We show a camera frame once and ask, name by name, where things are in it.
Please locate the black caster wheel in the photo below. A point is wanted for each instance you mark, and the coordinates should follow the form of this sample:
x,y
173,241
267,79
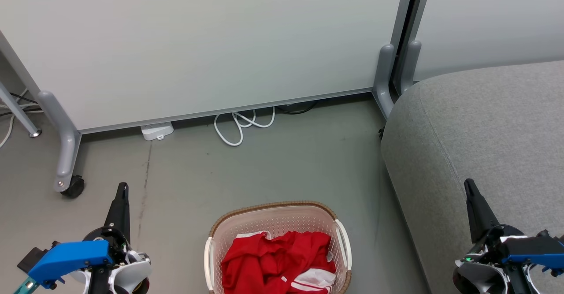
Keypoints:
x,y
75,189

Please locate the short grey partition leg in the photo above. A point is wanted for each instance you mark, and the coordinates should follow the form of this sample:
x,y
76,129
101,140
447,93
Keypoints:
x,y
383,73
410,65

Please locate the red garment white collar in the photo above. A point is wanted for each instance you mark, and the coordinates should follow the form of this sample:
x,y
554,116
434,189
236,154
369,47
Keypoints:
x,y
264,261

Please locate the beige plastic laundry basket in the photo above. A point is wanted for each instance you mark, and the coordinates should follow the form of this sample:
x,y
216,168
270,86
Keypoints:
x,y
273,217

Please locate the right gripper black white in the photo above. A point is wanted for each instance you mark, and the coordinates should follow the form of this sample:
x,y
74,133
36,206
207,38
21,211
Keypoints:
x,y
476,277

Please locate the grey fabric sofa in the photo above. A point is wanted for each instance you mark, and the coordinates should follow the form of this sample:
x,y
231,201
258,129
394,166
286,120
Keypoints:
x,y
484,122

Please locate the white power adapter box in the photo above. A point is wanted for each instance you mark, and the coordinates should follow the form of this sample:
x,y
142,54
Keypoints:
x,y
156,131

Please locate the wide white partition panel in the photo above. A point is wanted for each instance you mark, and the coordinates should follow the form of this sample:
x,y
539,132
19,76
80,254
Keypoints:
x,y
198,42

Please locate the long grey partition leg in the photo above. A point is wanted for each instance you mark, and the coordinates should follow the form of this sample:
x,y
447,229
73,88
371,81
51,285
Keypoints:
x,y
66,144

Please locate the narrow white partition panel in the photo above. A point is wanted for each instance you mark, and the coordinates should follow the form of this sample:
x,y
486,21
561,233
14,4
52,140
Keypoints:
x,y
484,20

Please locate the thin metal table leg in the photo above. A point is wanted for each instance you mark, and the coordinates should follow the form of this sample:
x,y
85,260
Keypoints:
x,y
17,111

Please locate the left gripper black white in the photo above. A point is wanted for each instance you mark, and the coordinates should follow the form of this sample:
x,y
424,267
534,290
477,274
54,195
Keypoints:
x,y
132,273

